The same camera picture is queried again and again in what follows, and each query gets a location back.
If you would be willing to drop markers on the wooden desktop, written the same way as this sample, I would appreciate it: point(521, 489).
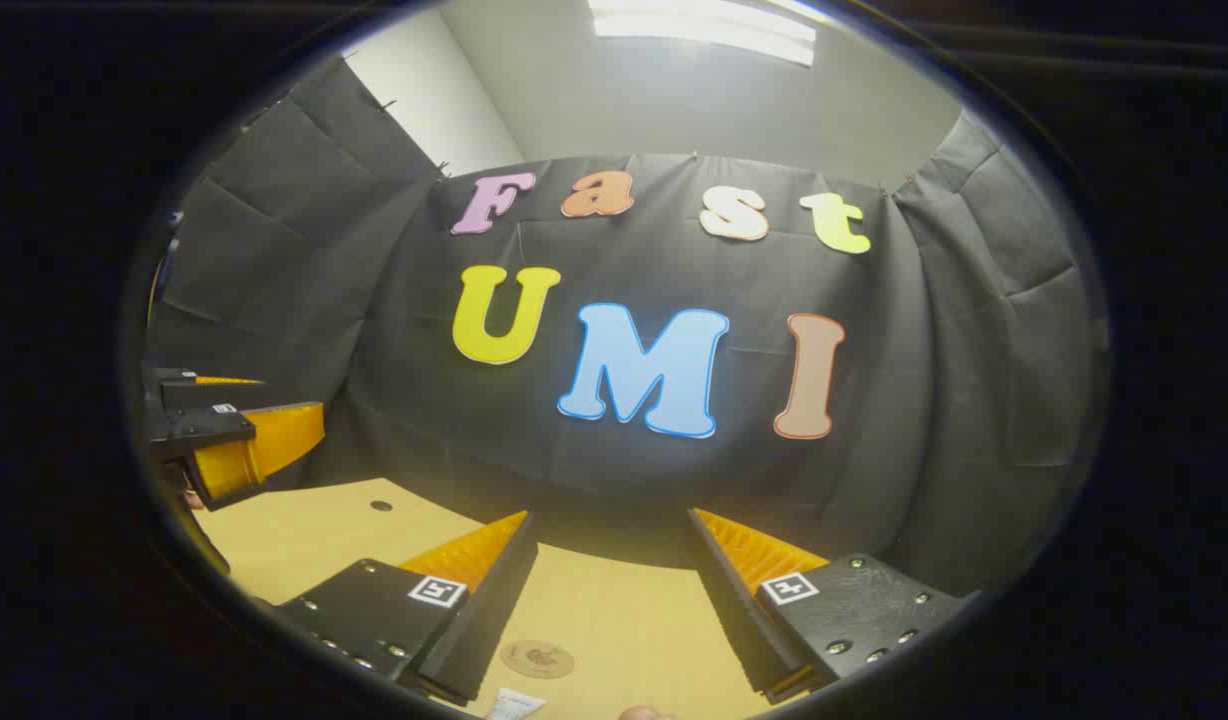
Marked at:
point(614, 620)

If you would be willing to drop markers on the ceiling light panel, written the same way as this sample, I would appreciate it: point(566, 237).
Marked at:
point(704, 30)

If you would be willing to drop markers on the black backdrop cloth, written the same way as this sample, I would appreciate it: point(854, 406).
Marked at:
point(634, 480)

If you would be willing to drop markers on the round wooden coaster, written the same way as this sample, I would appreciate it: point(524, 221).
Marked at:
point(537, 658)

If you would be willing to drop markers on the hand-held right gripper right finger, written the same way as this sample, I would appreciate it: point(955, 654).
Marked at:
point(734, 610)

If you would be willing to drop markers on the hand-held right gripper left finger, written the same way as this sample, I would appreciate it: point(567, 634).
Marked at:
point(494, 620)

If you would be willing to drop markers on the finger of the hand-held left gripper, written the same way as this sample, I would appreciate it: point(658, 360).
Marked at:
point(209, 425)
point(174, 390)

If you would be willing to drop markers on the white toothpaste tube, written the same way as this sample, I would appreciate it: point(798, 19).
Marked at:
point(514, 705)

